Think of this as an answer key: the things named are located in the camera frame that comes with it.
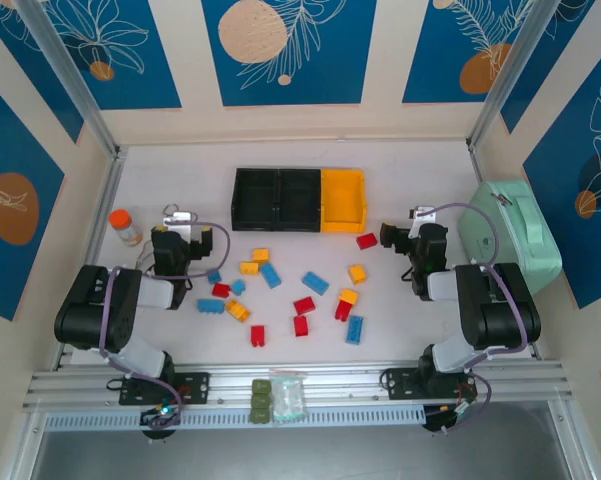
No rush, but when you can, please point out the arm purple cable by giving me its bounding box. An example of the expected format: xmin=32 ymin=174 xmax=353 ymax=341
xmin=419 ymin=202 xmax=529 ymax=434
xmin=98 ymin=219 xmax=231 ymax=432

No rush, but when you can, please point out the clear plastic bag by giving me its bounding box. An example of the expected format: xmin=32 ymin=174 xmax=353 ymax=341
xmin=269 ymin=368 xmax=307 ymax=425

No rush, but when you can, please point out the mint green zip case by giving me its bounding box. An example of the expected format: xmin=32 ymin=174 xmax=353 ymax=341
xmin=457 ymin=179 xmax=564 ymax=305

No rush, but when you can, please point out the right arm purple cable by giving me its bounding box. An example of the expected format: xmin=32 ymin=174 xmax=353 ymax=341
xmin=419 ymin=202 xmax=529 ymax=434

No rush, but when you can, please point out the black plastic bin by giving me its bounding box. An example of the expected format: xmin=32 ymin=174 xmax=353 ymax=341
xmin=277 ymin=168 xmax=325 ymax=234
xmin=231 ymin=167 xmax=281 ymax=232

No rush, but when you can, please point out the yellow plastic bin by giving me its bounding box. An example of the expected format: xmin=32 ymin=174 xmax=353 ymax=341
xmin=320 ymin=168 xmax=369 ymax=235

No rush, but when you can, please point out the aluminium mounting rail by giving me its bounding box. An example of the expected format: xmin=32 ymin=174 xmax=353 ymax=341
xmin=22 ymin=359 xmax=576 ymax=409

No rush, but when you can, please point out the olive green block strip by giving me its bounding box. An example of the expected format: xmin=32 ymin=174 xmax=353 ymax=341
xmin=249 ymin=378 xmax=274 ymax=426

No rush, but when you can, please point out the long yellow lego brick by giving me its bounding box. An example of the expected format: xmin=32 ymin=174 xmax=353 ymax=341
xmin=224 ymin=299 xmax=253 ymax=324

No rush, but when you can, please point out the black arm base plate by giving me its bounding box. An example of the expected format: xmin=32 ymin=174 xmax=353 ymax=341
xmin=118 ymin=370 xmax=212 ymax=407
xmin=382 ymin=367 xmax=476 ymax=401

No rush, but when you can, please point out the aluminium frame post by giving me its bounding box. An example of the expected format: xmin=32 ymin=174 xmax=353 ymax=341
xmin=465 ymin=0 xmax=566 ymax=151
xmin=15 ymin=0 xmax=124 ymax=160

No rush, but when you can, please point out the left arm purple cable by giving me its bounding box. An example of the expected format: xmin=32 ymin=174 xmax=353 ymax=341
xmin=98 ymin=219 xmax=231 ymax=432

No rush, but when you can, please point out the white slotted cable tray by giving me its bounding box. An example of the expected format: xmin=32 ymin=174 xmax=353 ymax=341
xmin=44 ymin=405 xmax=426 ymax=432

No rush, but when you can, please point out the black electronics module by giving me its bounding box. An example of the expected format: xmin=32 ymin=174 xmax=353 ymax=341
xmin=139 ymin=403 xmax=184 ymax=442
xmin=423 ymin=404 xmax=469 ymax=435

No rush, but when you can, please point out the orange capped bottle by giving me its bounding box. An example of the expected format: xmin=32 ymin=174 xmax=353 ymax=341
xmin=108 ymin=209 xmax=144 ymax=248

